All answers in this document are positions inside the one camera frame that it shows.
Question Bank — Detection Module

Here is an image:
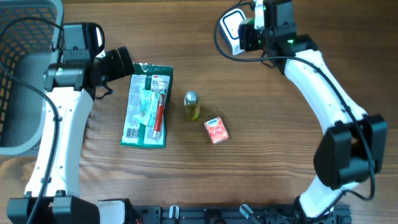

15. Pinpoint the dark grey mesh basket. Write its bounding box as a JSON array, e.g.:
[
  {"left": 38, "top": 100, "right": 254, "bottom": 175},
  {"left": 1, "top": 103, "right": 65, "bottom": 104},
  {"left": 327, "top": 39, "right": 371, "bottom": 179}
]
[{"left": 1, "top": 0, "right": 64, "bottom": 157}]

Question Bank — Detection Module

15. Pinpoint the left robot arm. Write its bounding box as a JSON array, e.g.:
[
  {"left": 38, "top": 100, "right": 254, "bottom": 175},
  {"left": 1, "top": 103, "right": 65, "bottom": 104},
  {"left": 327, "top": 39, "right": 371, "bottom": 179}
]
[{"left": 7, "top": 22, "right": 135, "bottom": 223}]

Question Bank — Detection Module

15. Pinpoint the white barcode scanner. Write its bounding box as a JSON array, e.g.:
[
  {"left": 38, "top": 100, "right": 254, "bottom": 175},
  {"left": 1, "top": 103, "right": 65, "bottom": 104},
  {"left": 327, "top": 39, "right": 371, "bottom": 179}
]
[{"left": 219, "top": 9, "right": 246, "bottom": 56}]

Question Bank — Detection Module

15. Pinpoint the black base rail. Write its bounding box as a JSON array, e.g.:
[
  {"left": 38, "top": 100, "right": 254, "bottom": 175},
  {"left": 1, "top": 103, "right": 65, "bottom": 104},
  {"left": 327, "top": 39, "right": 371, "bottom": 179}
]
[{"left": 125, "top": 204, "right": 352, "bottom": 224}]

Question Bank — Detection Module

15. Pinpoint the green package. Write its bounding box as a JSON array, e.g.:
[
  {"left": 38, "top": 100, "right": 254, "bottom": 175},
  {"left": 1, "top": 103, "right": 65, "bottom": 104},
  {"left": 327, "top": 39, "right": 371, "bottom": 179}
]
[{"left": 120, "top": 63, "right": 174, "bottom": 148}]

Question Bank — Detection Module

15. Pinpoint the red white tube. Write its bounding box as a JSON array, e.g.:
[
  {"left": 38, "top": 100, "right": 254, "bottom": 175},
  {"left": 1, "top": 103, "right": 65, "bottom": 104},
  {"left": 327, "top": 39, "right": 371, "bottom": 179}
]
[{"left": 152, "top": 94, "right": 165, "bottom": 139}]

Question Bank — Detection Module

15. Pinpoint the black right camera cable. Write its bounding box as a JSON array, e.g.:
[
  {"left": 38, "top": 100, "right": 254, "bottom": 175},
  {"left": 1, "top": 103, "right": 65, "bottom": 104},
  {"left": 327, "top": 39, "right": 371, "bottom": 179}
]
[{"left": 213, "top": 1, "right": 376, "bottom": 202}]

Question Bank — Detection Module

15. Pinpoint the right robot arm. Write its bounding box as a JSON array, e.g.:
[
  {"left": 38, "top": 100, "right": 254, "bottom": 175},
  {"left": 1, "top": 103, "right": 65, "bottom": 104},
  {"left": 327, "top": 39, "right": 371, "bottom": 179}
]
[{"left": 238, "top": 1, "right": 387, "bottom": 222}]

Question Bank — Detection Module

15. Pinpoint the small yellow bottle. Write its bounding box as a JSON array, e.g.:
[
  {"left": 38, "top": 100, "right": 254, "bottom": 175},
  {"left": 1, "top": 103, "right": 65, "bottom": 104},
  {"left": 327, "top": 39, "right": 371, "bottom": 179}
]
[{"left": 184, "top": 91, "right": 200, "bottom": 121}]

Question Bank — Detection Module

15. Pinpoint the black left camera cable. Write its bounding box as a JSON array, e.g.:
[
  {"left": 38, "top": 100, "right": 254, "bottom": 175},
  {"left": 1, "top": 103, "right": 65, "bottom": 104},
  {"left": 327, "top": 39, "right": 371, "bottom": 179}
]
[{"left": 0, "top": 16, "right": 65, "bottom": 224}]

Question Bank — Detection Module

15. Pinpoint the black camera cable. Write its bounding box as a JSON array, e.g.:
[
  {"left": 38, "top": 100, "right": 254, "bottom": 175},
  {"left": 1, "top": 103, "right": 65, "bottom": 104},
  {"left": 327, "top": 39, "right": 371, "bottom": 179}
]
[
  {"left": 0, "top": 16, "right": 65, "bottom": 224},
  {"left": 213, "top": 1, "right": 376, "bottom": 202}
]

